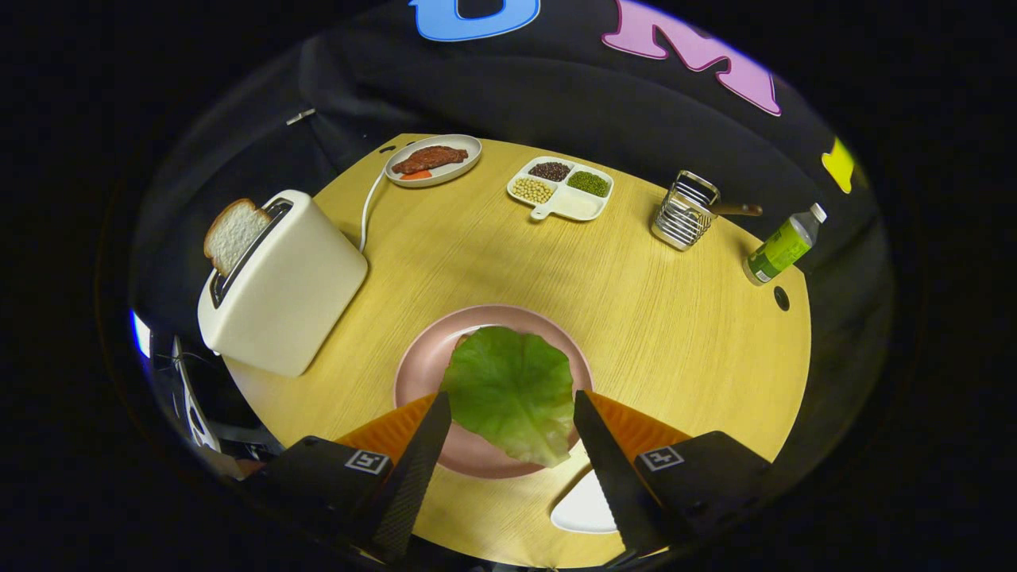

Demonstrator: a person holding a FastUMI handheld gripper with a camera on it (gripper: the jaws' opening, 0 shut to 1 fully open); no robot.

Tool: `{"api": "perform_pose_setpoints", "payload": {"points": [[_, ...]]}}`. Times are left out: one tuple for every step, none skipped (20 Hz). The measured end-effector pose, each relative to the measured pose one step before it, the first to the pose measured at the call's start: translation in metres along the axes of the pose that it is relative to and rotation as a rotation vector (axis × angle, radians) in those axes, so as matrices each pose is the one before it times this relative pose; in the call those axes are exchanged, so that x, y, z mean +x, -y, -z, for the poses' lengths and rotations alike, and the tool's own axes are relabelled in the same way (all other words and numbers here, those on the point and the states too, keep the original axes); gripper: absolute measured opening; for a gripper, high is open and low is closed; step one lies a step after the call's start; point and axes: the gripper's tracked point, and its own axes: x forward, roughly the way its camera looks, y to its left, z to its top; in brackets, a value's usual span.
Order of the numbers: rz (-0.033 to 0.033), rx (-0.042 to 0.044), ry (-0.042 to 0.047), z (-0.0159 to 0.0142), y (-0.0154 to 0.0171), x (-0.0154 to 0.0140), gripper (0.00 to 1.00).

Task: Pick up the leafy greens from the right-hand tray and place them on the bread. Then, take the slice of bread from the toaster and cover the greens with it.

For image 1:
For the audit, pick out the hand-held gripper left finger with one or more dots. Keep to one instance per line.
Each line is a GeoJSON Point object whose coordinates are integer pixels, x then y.
{"type": "Point", "coordinates": [413, 485]}

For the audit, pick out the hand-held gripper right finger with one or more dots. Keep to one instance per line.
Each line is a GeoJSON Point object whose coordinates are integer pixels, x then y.
{"type": "Point", "coordinates": [616, 485]}

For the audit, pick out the green lettuce leaf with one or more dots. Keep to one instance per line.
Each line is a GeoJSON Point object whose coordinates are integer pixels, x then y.
{"type": "Point", "coordinates": [508, 389]}

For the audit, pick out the white bread slice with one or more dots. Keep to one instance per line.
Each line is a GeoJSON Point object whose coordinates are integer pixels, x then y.
{"type": "Point", "coordinates": [234, 234]}

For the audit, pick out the small white plate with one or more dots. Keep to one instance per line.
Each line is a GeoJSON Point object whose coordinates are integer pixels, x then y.
{"type": "Point", "coordinates": [584, 504]}

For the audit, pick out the pink round plate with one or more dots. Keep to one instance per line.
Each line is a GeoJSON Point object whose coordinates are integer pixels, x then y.
{"type": "Point", "coordinates": [421, 365]}

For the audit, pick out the cream white toaster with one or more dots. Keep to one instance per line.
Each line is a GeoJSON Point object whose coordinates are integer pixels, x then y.
{"type": "Point", "coordinates": [294, 294]}

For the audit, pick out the white divided tray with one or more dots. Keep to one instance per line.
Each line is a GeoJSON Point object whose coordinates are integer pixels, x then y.
{"type": "Point", "coordinates": [580, 205]}

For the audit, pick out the green label plastic bottle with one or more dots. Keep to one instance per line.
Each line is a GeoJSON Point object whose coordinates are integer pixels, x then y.
{"type": "Point", "coordinates": [783, 246]}

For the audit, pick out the green mung beans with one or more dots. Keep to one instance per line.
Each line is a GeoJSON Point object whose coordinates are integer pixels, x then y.
{"type": "Point", "coordinates": [588, 183]}

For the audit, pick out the yellow soybeans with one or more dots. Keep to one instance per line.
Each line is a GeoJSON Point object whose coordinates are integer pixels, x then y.
{"type": "Point", "coordinates": [532, 190]}

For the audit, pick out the orange carrot slice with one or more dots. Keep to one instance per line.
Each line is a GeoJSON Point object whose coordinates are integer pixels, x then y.
{"type": "Point", "coordinates": [415, 175]}

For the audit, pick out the dark red beans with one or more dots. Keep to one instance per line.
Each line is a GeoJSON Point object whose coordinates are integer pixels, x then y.
{"type": "Point", "coordinates": [550, 171]}

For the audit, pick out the brown steak piece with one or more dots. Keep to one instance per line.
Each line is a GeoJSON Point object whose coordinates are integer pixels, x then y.
{"type": "Point", "coordinates": [433, 157]}

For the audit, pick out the oval white plate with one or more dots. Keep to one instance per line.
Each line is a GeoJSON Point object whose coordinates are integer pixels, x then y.
{"type": "Point", "coordinates": [469, 147]}

